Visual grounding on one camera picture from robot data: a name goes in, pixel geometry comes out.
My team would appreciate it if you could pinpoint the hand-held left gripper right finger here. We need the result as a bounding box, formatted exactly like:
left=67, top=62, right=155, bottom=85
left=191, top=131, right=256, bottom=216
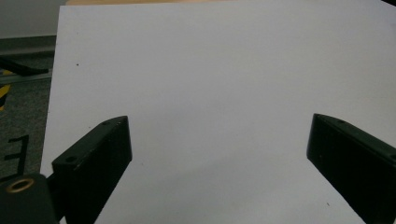
left=305, top=113, right=396, bottom=224

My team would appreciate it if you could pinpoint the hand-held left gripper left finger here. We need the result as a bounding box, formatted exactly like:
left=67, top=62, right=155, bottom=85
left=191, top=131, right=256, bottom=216
left=51, top=115, right=134, bottom=224

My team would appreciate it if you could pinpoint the yellow and black floor tape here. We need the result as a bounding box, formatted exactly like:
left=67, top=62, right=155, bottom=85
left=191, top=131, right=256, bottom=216
left=0, top=69, right=13, bottom=112

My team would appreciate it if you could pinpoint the black metal stand leg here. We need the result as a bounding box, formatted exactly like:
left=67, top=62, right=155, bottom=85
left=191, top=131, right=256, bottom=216
left=0, top=56, right=50, bottom=77

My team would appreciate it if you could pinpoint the grey metal floor rail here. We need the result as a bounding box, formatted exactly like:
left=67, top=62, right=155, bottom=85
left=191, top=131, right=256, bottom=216
left=0, top=72, right=52, bottom=86

